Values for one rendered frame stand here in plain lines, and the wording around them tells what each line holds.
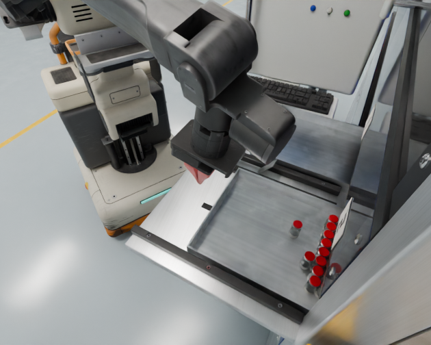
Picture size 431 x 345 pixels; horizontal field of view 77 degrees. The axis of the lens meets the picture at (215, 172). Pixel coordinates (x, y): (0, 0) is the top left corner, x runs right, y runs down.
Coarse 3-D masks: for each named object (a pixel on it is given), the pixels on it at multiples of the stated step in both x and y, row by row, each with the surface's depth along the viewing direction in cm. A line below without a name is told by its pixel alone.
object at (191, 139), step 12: (192, 120) 43; (180, 132) 41; (192, 132) 38; (204, 132) 36; (216, 132) 35; (228, 132) 37; (180, 144) 40; (192, 144) 39; (204, 144) 37; (216, 144) 37; (228, 144) 39; (192, 156) 40; (204, 156) 39; (216, 156) 39; (228, 156) 40; (240, 156) 41; (216, 168) 39; (228, 168) 39
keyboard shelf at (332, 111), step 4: (264, 76) 128; (276, 80) 126; (280, 80) 126; (292, 84) 123; (296, 84) 123; (332, 100) 114; (336, 100) 114; (284, 104) 112; (332, 104) 112; (336, 104) 112; (300, 108) 110; (332, 108) 110; (336, 108) 111; (312, 112) 108; (316, 112) 108; (328, 112) 108; (332, 112) 108; (328, 116) 106; (332, 116) 106
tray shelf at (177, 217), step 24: (168, 192) 72; (192, 192) 72; (216, 192) 72; (312, 192) 72; (168, 216) 67; (192, 216) 67; (144, 240) 62; (168, 240) 62; (168, 264) 58; (216, 288) 55; (240, 312) 53; (264, 312) 52; (288, 336) 49
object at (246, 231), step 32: (224, 192) 68; (256, 192) 71; (288, 192) 69; (224, 224) 65; (256, 224) 65; (288, 224) 65; (320, 224) 65; (224, 256) 59; (256, 256) 59; (288, 256) 59; (288, 288) 55
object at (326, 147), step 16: (304, 112) 90; (304, 128) 89; (320, 128) 89; (336, 128) 88; (352, 128) 86; (288, 144) 84; (304, 144) 84; (320, 144) 84; (336, 144) 84; (352, 144) 84; (288, 160) 79; (304, 160) 79; (320, 160) 79; (336, 160) 79; (352, 160) 79; (320, 176) 72; (336, 176) 75
